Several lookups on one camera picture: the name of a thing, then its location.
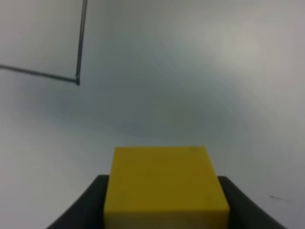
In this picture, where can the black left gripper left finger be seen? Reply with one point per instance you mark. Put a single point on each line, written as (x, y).
(87, 211)

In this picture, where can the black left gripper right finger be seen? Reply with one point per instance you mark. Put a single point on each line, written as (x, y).
(244, 213)

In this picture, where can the yellow cube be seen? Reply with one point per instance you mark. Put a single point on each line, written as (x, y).
(164, 188)

